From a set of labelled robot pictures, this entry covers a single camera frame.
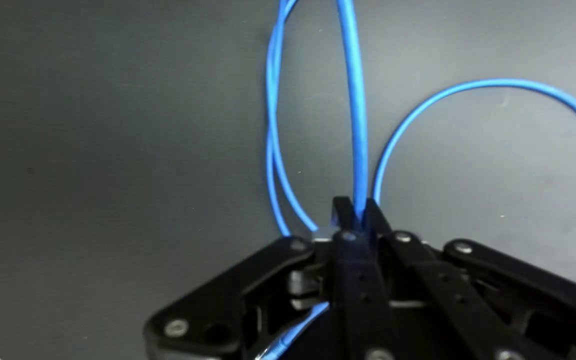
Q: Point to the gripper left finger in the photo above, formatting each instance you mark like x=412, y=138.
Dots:
x=273, y=280

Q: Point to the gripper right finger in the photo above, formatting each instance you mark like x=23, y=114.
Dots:
x=473, y=305

